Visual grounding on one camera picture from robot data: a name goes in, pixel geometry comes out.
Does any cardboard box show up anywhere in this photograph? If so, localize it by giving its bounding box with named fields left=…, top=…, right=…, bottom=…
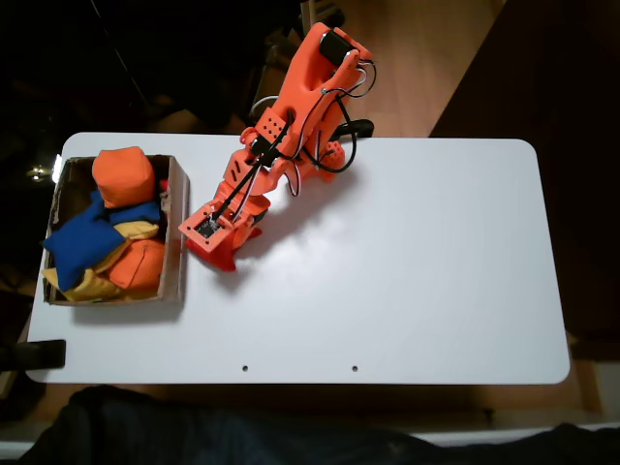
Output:
left=43, top=153, right=191, bottom=307

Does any blue bean bag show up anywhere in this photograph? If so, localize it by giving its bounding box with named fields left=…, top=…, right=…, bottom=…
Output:
left=88, top=190, right=164, bottom=227
left=41, top=206, right=128, bottom=293

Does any yellow bean bag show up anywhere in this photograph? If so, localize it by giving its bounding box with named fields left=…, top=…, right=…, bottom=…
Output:
left=41, top=264, right=161, bottom=304
left=113, top=221, right=161, bottom=241

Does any flat orange bean bag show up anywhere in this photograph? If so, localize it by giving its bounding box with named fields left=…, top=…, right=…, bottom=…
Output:
left=104, top=236, right=166, bottom=292

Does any tall orange bean bag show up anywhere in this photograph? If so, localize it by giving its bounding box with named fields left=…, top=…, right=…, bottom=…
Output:
left=91, top=146, right=157, bottom=210

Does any metal chair base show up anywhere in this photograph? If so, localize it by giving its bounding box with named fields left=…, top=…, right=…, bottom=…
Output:
left=263, top=0, right=348, bottom=64

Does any small shiny metal object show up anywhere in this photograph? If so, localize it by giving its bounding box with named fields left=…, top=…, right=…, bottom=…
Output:
left=26, top=163, right=55, bottom=183

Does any black table clamp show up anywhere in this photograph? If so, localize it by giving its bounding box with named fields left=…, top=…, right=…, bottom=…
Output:
left=0, top=339, right=67, bottom=372

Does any black camera cable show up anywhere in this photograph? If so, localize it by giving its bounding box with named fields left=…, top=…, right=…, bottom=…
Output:
left=212, top=94, right=359, bottom=219

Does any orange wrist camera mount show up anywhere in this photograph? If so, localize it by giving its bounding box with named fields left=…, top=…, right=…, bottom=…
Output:
left=177, top=201, right=243, bottom=254

